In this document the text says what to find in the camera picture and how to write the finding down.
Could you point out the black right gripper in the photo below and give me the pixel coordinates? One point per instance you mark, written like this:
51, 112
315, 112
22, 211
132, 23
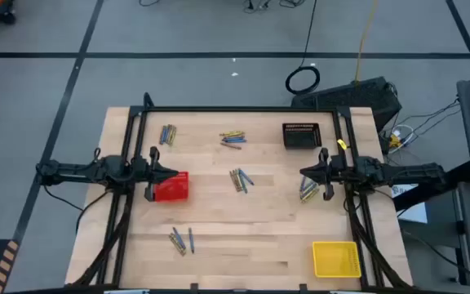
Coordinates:
337, 171

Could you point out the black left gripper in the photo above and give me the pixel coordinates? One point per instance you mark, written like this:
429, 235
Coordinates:
141, 171

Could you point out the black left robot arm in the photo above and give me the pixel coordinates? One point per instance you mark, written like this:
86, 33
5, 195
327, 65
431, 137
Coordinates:
72, 169

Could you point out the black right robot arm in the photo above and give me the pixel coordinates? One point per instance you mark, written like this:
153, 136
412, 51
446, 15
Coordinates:
402, 173

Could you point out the red plastic basket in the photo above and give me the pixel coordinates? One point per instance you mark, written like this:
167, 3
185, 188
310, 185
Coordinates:
174, 190

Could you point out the black plastic basket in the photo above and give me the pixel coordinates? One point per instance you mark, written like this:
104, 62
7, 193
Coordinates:
302, 136

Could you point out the black computer tower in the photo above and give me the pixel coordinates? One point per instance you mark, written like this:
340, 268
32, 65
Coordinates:
349, 98

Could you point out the yellow power plug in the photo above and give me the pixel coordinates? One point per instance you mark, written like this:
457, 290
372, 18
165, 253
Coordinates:
394, 141

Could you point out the yellow plastic basket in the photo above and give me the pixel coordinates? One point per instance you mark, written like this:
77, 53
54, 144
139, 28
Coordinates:
337, 259

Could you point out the white paper sheet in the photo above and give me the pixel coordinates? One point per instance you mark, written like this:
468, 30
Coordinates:
412, 212

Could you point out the black metal beam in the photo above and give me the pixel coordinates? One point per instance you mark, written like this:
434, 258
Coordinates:
459, 173

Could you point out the black aluminium frame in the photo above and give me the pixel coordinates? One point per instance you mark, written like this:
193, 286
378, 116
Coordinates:
239, 109

